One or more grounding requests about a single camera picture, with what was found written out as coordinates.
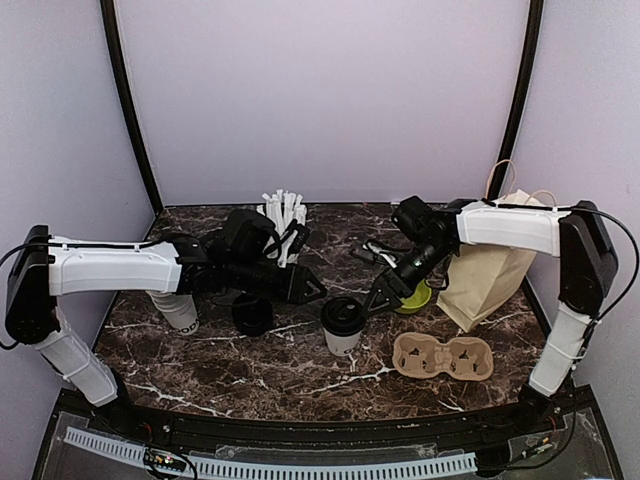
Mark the white cup holding straws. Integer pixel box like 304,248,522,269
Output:
278,245,299,268

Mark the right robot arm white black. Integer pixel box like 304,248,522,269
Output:
362,196,623,434

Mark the stack of white paper cups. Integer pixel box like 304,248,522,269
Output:
147,291,199,336

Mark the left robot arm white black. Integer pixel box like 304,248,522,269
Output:
4,225,327,436

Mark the black coffee cup lid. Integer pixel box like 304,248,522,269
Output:
320,296,366,336

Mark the right black frame post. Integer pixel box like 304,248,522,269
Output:
486,0,544,199

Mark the bundle of wrapped white straws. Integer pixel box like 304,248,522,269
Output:
256,189,310,264

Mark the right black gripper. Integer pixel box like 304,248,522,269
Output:
361,238,454,317

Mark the black front rail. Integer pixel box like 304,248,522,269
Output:
133,405,524,450

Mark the white paper coffee cup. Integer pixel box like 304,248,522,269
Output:
323,327,362,357

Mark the stack of black lids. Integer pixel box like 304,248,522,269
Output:
231,293,274,337

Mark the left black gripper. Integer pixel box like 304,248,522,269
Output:
226,256,328,306

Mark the cardboard two-cup carrier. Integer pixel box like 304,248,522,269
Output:
392,332,494,382

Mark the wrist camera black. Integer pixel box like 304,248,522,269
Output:
391,195,432,242
221,209,275,261

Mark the brown paper bag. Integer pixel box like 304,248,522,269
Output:
437,159,557,334

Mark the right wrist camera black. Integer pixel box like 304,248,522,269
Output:
391,195,432,242

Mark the left black frame post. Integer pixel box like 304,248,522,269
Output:
100,0,164,216

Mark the white slotted cable duct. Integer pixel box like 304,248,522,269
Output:
63,426,479,480

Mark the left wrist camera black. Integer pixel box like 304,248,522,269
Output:
221,209,275,261

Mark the green bowl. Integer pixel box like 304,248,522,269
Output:
395,280,432,315

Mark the black frame post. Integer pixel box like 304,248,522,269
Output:
486,0,544,199
100,0,164,216

